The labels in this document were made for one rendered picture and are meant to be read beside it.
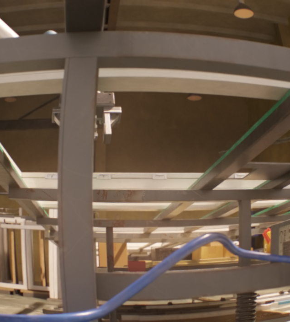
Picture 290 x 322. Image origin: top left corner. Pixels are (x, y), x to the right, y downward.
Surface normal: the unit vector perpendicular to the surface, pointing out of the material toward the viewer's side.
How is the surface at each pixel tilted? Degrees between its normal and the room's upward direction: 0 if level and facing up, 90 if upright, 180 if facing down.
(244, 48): 90
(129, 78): 180
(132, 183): 90
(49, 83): 180
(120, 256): 90
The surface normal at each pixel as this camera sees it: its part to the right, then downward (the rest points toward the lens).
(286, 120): 0.02, 0.98
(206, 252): 0.14, -0.21
